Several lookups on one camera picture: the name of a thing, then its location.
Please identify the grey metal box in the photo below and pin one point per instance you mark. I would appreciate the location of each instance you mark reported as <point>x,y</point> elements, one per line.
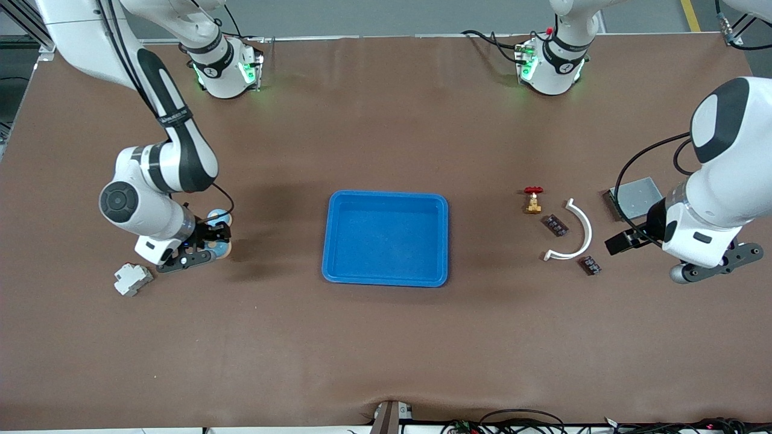
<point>636,196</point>

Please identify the blue plastic tray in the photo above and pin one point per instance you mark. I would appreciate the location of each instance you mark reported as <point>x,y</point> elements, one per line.
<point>386,241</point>

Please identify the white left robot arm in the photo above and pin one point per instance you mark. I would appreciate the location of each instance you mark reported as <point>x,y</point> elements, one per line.
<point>742,181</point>

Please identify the brown table mat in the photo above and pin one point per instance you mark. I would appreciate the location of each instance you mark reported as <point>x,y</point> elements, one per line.
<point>386,349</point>

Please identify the small black connector block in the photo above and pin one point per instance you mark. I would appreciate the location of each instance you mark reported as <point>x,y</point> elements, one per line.
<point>590,266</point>

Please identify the blue desk bell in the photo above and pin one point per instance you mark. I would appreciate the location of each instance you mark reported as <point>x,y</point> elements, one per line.
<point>218,214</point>
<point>222,248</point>

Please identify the white circuit breaker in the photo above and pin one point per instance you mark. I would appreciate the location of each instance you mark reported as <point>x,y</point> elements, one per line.
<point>132,278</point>

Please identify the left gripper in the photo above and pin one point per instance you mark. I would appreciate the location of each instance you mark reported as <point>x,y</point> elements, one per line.
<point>654,226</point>

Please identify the metal edge bracket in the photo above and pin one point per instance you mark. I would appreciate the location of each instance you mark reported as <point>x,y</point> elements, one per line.
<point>389,419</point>

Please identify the aluminium frame profile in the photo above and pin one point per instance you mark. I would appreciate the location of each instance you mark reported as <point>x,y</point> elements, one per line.
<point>733,39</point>
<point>30,25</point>

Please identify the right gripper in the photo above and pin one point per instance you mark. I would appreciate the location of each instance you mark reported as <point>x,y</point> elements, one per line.
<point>207,232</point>

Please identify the white curved plastic piece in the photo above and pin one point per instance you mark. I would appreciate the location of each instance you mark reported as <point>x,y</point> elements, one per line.
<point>588,235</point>

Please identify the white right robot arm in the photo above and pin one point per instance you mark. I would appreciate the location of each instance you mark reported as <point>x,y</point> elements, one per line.
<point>78,36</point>

